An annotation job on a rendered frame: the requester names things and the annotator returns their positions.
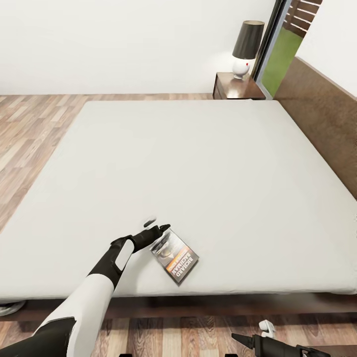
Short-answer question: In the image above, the hardback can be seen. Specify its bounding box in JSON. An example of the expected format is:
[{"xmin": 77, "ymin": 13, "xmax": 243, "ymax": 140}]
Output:
[{"xmin": 149, "ymin": 228, "xmax": 199, "ymax": 283}]

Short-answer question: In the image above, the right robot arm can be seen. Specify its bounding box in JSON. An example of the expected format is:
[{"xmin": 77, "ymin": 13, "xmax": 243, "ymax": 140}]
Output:
[{"xmin": 232, "ymin": 320, "xmax": 331, "ymax": 357}]

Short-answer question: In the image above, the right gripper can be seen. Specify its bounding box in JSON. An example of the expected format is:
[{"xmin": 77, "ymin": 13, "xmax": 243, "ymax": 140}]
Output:
[{"xmin": 232, "ymin": 333, "xmax": 286, "ymax": 357}]

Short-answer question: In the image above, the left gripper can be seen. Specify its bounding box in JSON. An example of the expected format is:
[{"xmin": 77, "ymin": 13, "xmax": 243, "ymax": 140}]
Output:
[{"xmin": 139, "ymin": 224, "xmax": 171, "ymax": 248}]

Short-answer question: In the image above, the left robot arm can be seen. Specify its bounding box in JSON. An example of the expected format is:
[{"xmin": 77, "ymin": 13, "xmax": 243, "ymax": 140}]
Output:
[{"xmin": 0, "ymin": 215, "xmax": 171, "ymax": 357}]

